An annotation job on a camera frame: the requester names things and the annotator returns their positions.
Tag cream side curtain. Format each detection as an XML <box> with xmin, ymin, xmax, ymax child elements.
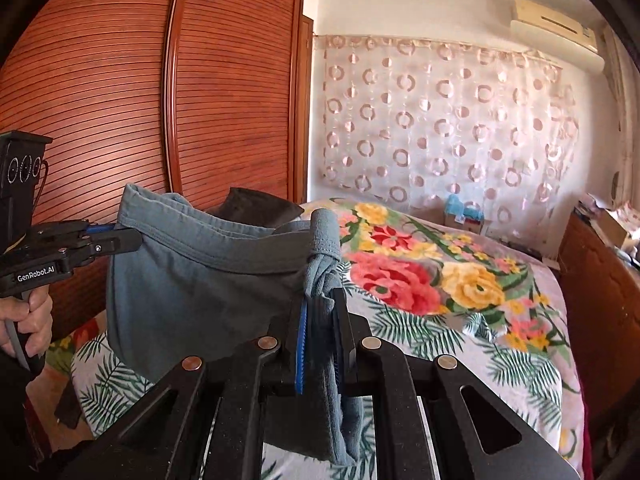
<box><xmin>602</xmin><ymin>25</ymin><xmax>632</xmax><ymax>201</ymax></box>

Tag folded dark grey garment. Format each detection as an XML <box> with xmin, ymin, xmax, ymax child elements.
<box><xmin>207</xmin><ymin>187</ymin><xmax>305</xmax><ymax>233</ymax></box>

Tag wall air conditioner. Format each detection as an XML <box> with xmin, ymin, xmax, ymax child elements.
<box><xmin>509</xmin><ymin>0</ymin><xmax>606</xmax><ymax>73</ymax></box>

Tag person's left hand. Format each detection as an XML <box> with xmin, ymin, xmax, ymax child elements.
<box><xmin>0</xmin><ymin>287</ymin><xmax>54</xmax><ymax>361</ymax></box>

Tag cardboard box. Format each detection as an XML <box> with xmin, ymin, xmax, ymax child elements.
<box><xmin>597</xmin><ymin>207</ymin><xmax>637</xmax><ymax>250</ymax></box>

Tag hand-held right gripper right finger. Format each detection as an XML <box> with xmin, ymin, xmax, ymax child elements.
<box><xmin>331</xmin><ymin>287</ymin><xmax>581</xmax><ymax>480</ymax></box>

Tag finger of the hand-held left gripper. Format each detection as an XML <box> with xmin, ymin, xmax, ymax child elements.
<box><xmin>30</xmin><ymin>220</ymin><xmax>121</xmax><ymax>247</ymax></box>
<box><xmin>35</xmin><ymin>230</ymin><xmax>142</xmax><ymax>267</ymax></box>

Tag leaf print bed sheet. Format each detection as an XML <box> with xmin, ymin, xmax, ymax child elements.
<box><xmin>70</xmin><ymin>255</ymin><xmax>583</xmax><ymax>480</ymax></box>

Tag wooden side cabinet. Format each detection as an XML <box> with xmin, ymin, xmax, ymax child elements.
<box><xmin>557</xmin><ymin>210</ymin><xmax>640</xmax><ymax>461</ymax></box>

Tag wooden slatted wardrobe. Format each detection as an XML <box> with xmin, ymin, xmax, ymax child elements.
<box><xmin>0</xmin><ymin>0</ymin><xmax>315</xmax><ymax>341</ymax></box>

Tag circle pattern sheer curtain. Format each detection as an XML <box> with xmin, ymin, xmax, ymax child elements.
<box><xmin>312</xmin><ymin>34</ymin><xmax>583</xmax><ymax>231</ymax></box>

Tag blue pants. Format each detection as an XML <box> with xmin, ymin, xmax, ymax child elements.
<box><xmin>105</xmin><ymin>183</ymin><xmax>376</xmax><ymax>466</ymax></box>

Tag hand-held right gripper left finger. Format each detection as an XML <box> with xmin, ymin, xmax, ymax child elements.
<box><xmin>57</xmin><ymin>290</ymin><xmax>308</xmax><ymax>480</ymax></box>

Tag floral blanket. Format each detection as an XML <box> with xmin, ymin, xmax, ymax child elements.
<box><xmin>47</xmin><ymin>199</ymin><xmax>586</xmax><ymax>480</ymax></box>

